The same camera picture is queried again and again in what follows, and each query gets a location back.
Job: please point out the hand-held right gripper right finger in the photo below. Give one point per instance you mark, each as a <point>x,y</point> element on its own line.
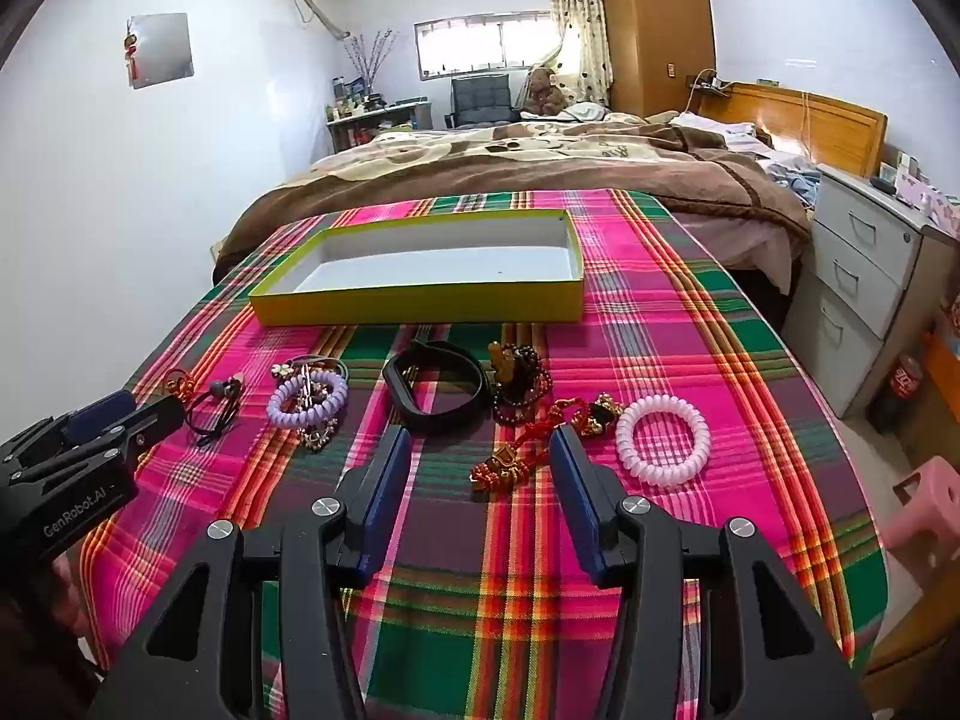
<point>574,502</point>

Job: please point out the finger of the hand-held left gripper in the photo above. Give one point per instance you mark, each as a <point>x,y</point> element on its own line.
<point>97,414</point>
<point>154,420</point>

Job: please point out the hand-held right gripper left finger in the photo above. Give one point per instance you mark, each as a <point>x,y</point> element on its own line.
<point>386,495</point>

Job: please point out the small gold black charm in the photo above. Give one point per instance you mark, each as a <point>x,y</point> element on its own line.
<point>600,416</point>

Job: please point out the yellow-green shallow cardboard box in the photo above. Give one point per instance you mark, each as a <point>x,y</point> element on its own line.
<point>450,262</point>

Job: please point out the gold rhinestone hair clip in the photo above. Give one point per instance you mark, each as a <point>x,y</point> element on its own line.
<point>315,439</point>

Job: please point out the black wristband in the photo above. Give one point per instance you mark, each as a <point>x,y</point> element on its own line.
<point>442,420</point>

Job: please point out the pink green plaid cloth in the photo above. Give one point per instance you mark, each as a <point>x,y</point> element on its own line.
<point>675,330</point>

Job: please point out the brown blanket bed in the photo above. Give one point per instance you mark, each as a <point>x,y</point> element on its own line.
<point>525,165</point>

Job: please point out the red label cola bottle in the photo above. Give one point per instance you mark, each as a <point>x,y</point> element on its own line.
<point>904,382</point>

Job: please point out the pink plastic stool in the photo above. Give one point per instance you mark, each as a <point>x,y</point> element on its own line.
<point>930,510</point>

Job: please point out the cluttered low shelf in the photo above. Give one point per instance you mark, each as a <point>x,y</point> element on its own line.
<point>375,124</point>

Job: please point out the grey drawer cabinet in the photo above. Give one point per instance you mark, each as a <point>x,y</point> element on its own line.
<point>855,255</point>

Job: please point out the light blue clothes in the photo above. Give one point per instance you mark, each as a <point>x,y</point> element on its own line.
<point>791,178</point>

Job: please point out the orange box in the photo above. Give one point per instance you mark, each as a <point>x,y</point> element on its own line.
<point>945,375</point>

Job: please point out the white bed linen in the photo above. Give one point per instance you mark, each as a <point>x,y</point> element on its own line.
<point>720,131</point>

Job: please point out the dark grey armchair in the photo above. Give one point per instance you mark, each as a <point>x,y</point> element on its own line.
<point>480,97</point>

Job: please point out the brown teddy bear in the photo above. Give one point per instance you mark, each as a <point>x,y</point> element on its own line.
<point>541,94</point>

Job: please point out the vase of dry branches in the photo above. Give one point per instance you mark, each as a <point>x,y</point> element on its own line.
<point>371,60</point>

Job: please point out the power strip with plugs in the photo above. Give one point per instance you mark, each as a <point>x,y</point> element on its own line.
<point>711,84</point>

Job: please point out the wrapped air conditioner pipe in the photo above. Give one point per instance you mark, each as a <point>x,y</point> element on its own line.
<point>319,11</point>

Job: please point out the wooden bed headboard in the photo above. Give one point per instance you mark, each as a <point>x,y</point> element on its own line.
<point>825,120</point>

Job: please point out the window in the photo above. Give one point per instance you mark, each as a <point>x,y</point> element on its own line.
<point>465,41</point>

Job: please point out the pink boxes on cabinet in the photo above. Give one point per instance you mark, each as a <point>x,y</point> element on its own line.
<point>926,191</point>

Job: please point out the wooden wardrobe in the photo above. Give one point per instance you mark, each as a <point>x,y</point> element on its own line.
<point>652,30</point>

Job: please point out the patterned curtain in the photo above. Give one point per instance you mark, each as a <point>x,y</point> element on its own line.
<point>577,15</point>

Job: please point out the red hanging wall ornament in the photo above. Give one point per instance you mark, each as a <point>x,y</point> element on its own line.
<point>132,52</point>

